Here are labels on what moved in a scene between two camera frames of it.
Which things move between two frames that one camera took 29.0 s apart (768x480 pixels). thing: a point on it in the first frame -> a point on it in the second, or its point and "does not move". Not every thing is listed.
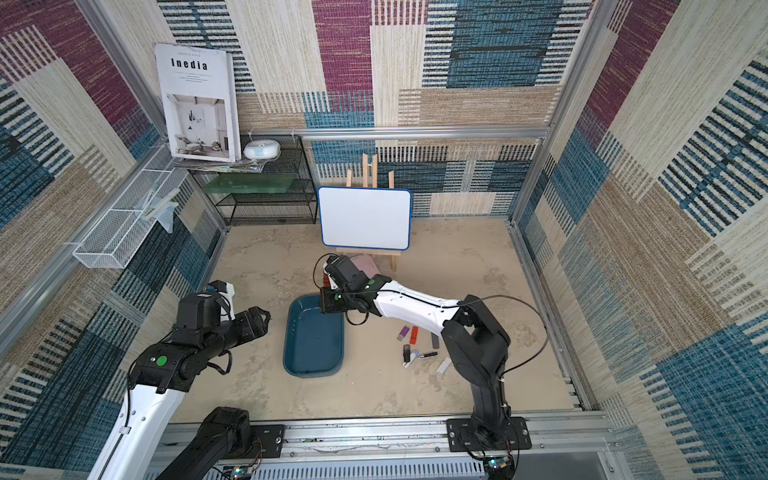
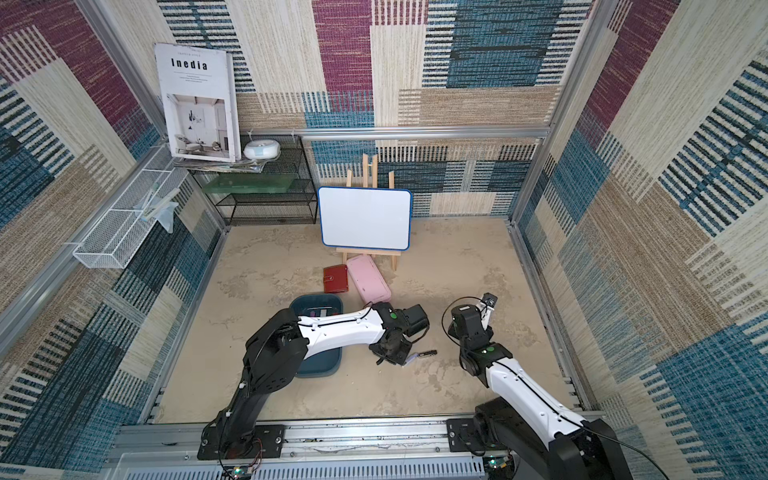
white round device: (262, 149) does not move
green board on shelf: (250, 183) does not move
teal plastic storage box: (313, 344) does not move
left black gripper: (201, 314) -> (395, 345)
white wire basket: (114, 240) does not move
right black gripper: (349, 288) -> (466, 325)
